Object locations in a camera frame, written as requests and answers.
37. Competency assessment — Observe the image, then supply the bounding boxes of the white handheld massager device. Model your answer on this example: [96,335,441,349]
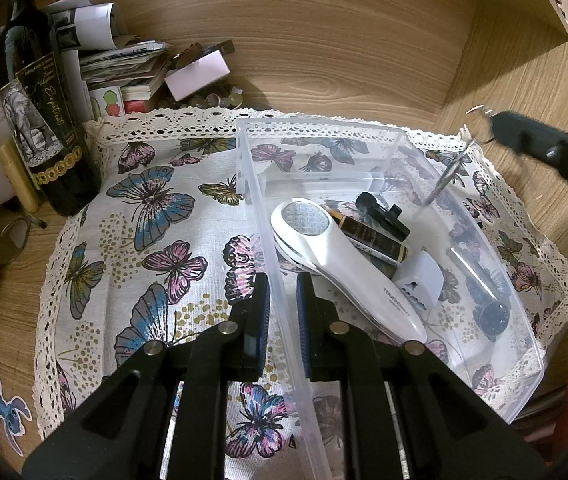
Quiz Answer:
[270,198,427,344]

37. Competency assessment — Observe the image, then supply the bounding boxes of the white travel plug adapter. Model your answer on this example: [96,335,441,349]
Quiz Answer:
[392,250,444,312]

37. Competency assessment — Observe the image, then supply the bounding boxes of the clear plastic storage bin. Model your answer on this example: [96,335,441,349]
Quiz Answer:
[237,117,544,479]

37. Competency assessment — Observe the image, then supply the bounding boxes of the metal tweezers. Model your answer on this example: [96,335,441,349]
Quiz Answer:
[420,104,497,208]

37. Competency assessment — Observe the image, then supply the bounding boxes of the black clip microphone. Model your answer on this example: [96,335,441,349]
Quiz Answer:
[356,192,410,242]

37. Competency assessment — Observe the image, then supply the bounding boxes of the butterfly print lace cloth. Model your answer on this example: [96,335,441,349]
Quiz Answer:
[32,106,568,480]

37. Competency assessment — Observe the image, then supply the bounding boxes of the pile of coins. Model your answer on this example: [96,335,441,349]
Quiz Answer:
[188,87,244,110]

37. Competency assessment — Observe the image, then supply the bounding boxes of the yellow lip balm tube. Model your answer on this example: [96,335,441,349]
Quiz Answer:
[0,138,40,214]

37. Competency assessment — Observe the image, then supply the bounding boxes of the pink white small box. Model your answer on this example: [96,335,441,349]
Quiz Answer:
[165,50,230,101]

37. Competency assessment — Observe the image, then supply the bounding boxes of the fruit print card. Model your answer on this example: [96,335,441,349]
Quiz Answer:
[89,86,126,119]

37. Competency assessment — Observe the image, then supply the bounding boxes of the stack of papers and booklets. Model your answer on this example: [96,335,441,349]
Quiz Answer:
[79,40,171,101]

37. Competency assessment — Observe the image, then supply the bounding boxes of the dark wine bottle elephant label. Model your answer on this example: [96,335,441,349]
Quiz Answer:
[0,0,101,217]

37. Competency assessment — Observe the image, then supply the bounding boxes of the rolled white paper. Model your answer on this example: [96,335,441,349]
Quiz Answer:
[45,0,128,50]

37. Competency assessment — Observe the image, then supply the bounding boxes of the wire frame eyeglasses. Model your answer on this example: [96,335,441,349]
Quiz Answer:
[0,212,48,266]

